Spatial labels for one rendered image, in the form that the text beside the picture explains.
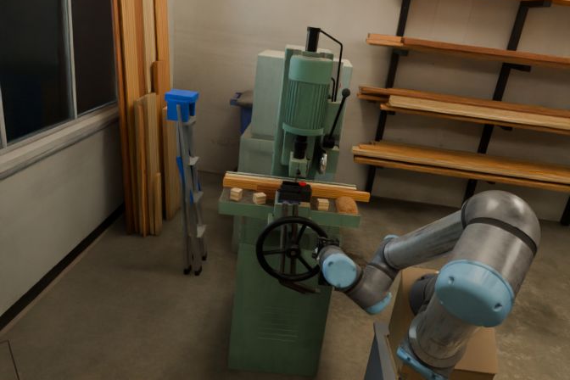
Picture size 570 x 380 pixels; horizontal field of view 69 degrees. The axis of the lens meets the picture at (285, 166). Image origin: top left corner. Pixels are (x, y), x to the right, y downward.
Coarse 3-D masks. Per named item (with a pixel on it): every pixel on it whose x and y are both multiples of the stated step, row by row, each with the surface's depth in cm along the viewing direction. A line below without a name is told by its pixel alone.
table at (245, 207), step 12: (228, 192) 183; (252, 192) 186; (228, 204) 174; (240, 204) 174; (252, 204) 174; (264, 204) 175; (312, 204) 181; (252, 216) 176; (264, 216) 176; (312, 216) 176; (324, 216) 176; (336, 216) 176; (348, 216) 176; (360, 216) 177; (276, 228) 168; (288, 228) 168; (300, 228) 168
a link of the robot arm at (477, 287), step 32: (480, 224) 72; (480, 256) 67; (512, 256) 67; (448, 288) 69; (480, 288) 65; (512, 288) 66; (416, 320) 116; (448, 320) 82; (480, 320) 69; (416, 352) 112; (448, 352) 102
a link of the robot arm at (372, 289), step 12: (360, 276) 120; (372, 276) 122; (384, 276) 122; (360, 288) 119; (372, 288) 120; (384, 288) 122; (360, 300) 120; (372, 300) 120; (384, 300) 120; (372, 312) 121
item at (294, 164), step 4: (292, 152) 192; (292, 156) 186; (292, 160) 181; (296, 160) 181; (300, 160) 182; (304, 160) 182; (292, 164) 180; (296, 164) 180; (300, 164) 180; (304, 164) 180; (292, 168) 181; (296, 168) 181; (300, 168) 181; (304, 168) 181; (292, 172) 182; (304, 172) 182; (300, 176) 182; (304, 176) 182
